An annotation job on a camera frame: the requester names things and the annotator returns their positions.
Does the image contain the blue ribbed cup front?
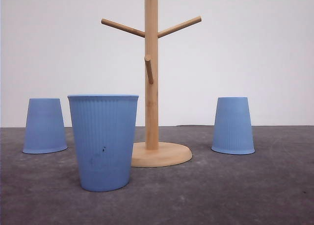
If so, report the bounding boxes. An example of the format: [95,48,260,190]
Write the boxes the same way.
[67,95,139,192]

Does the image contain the blue ribbed cup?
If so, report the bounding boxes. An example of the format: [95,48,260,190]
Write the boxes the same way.
[23,98,68,154]
[211,97,255,155]
[67,95,139,192]

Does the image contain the wooden mug tree stand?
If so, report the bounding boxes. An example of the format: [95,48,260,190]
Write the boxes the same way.
[101,0,202,168]

